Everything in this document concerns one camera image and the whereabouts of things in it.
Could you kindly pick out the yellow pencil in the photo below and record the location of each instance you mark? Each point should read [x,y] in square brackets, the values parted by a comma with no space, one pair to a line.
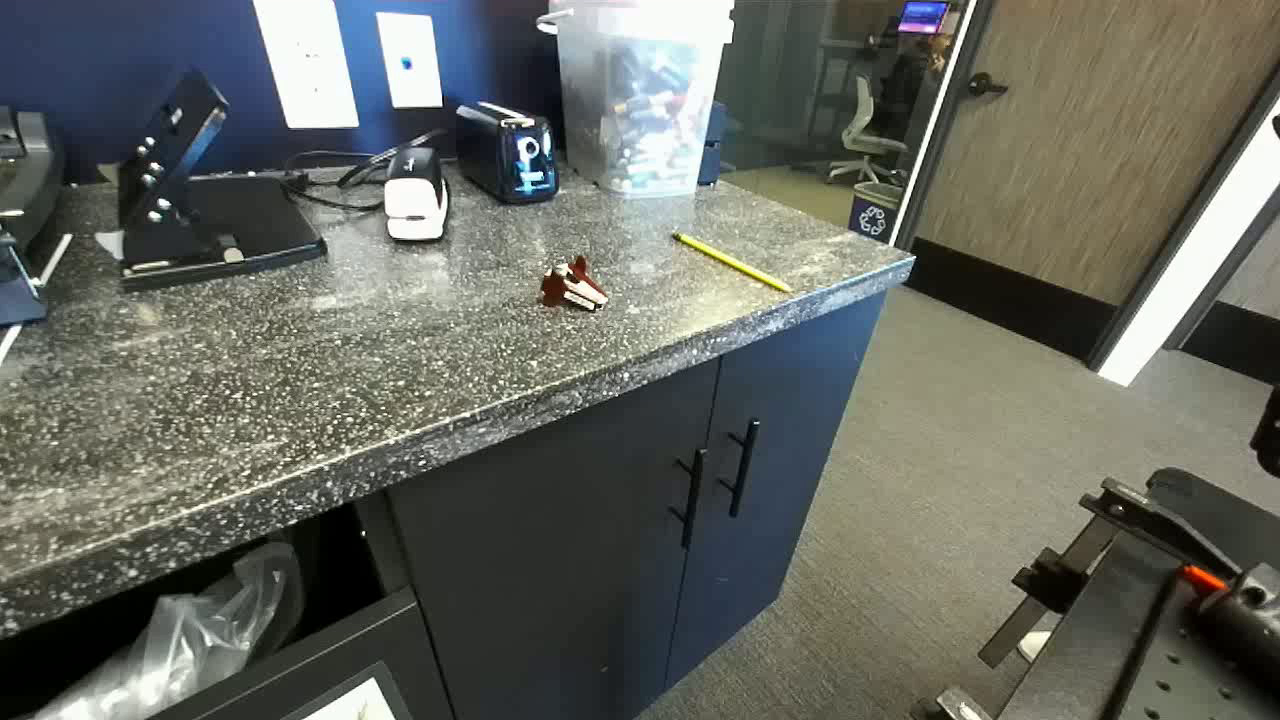
[735,262]

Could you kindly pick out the red and silver small object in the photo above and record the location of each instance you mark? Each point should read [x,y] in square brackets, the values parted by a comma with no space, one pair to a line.
[572,286]

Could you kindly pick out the right cabinet door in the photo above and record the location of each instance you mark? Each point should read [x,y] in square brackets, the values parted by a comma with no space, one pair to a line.
[797,380]

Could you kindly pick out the cabinet door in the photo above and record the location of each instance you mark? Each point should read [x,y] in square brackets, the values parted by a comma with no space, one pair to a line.
[797,380]
[549,564]

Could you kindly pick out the left cabinet door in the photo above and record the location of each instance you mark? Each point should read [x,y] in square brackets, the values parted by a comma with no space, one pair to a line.
[549,564]

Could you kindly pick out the dark blue label printer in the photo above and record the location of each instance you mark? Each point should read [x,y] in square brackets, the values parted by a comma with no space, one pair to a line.
[505,155]

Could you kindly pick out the clear plastic container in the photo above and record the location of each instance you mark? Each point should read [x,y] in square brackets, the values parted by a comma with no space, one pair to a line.
[637,82]

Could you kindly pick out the white stapler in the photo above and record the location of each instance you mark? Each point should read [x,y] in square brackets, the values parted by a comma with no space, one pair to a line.
[417,197]

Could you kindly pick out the pull-out trash drawer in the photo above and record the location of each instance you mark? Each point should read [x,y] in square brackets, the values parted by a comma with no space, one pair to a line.
[303,626]

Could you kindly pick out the wooden door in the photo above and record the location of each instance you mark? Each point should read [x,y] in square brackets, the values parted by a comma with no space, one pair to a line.
[1107,121]

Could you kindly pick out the clear trash bag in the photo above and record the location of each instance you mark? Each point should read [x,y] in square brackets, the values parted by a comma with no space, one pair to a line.
[192,642]

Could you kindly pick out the black device at left edge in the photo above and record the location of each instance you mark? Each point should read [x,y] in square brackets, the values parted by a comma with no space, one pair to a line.
[29,197]

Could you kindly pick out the left black cabinet handle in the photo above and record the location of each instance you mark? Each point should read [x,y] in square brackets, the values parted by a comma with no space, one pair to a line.
[690,510]

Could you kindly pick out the black cabinet handle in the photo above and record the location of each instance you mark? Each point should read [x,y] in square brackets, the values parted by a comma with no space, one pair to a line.
[746,446]
[690,510]

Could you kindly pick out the right black cabinet handle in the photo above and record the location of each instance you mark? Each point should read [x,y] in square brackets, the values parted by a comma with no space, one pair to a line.
[746,446]

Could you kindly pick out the white wall switch plate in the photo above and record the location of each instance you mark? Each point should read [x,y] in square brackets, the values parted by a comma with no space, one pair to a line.
[410,62]

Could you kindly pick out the black door handle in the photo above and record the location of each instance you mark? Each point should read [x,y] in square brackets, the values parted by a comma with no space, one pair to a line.
[987,87]

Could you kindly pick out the white wall outlet plate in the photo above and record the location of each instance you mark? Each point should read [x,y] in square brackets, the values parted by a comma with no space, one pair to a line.
[308,67]

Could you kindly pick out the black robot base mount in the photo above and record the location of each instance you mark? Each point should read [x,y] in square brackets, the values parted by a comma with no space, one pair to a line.
[1167,611]

